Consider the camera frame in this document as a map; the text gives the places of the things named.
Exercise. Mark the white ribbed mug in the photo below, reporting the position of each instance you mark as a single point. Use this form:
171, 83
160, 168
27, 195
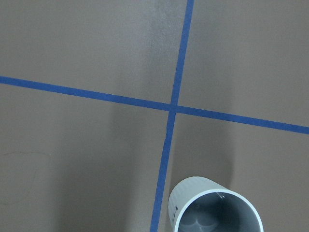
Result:
198, 204

